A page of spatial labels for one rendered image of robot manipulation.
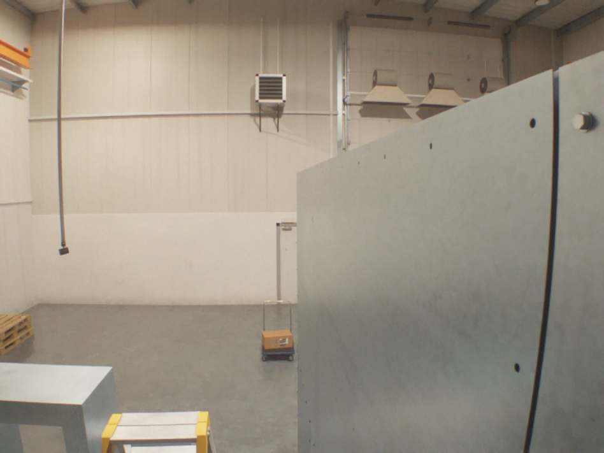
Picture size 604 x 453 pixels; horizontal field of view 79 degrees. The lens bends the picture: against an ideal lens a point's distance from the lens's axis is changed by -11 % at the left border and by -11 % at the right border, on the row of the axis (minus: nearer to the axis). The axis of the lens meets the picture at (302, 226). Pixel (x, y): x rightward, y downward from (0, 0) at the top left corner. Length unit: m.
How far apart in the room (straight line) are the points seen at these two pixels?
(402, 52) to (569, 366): 11.35
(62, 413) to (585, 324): 3.41
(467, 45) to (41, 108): 11.56
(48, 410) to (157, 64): 9.22
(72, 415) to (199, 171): 8.07
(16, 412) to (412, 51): 10.97
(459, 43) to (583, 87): 12.00
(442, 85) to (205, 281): 7.83
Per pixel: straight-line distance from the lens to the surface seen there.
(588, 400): 0.26
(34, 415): 3.62
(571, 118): 0.26
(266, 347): 7.55
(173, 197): 10.76
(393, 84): 10.42
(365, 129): 10.79
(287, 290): 10.81
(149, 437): 1.50
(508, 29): 12.87
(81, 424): 3.48
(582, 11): 13.10
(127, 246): 11.20
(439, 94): 10.77
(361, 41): 11.32
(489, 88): 11.42
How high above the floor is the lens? 3.13
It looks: 6 degrees down
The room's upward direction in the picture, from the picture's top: straight up
